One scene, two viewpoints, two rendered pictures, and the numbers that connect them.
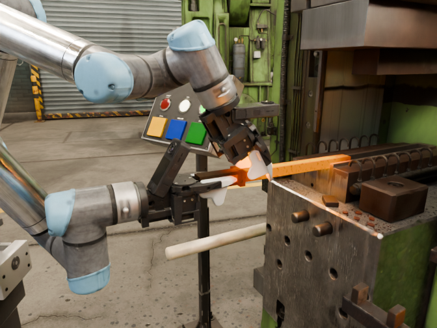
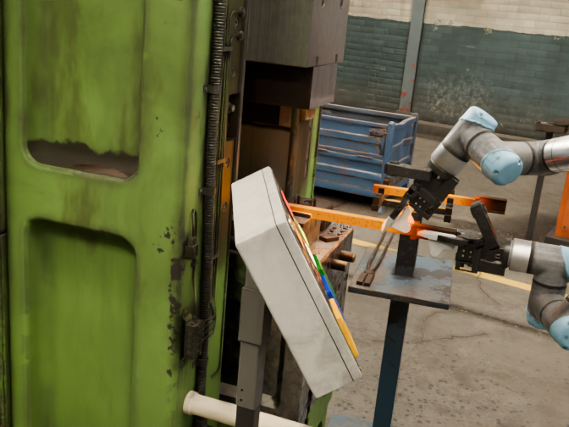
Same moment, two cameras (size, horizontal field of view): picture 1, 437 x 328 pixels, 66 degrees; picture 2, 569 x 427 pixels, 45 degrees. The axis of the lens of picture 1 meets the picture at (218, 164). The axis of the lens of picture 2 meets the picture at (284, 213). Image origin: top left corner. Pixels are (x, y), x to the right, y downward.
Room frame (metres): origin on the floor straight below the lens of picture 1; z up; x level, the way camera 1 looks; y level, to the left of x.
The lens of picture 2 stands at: (2.03, 0.87, 1.48)
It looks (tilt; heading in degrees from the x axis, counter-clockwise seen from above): 16 degrees down; 226
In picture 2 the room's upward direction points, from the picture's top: 5 degrees clockwise
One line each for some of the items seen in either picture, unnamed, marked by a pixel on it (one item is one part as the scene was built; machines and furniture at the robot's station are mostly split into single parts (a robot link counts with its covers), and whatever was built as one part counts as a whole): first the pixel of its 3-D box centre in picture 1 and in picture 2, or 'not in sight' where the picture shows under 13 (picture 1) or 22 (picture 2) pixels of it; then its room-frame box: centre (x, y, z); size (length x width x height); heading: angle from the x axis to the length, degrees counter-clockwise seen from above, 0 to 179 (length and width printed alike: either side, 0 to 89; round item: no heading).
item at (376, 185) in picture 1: (393, 197); (307, 213); (0.70, -0.39, 0.95); 0.12 x 0.08 x 0.06; 117
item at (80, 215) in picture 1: (80, 211); (554, 263); (0.54, 0.24, 0.98); 0.11 x 0.08 x 0.09; 117
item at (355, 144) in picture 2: not in sight; (335, 149); (-2.37, -3.05, 0.36); 1.20 x 0.80 x 0.72; 112
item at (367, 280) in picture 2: not in sight; (378, 253); (0.23, -0.49, 0.71); 0.60 x 0.04 x 0.01; 31
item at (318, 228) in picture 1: (322, 230); (347, 256); (0.69, -0.24, 0.87); 0.04 x 0.03 x 0.03; 117
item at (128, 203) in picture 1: (126, 202); (518, 254); (0.58, 0.17, 0.99); 0.08 x 0.05 x 0.08; 27
